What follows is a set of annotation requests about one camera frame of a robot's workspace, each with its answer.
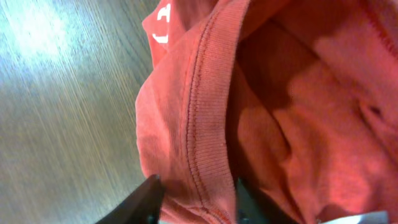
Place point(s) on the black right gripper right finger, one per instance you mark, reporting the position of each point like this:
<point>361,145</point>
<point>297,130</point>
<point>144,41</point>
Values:
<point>254,209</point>

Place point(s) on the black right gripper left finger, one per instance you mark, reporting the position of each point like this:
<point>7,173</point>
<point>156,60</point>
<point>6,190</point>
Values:
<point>142,206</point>

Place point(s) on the red orange soccer t-shirt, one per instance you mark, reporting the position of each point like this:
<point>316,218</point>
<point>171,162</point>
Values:
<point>298,98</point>

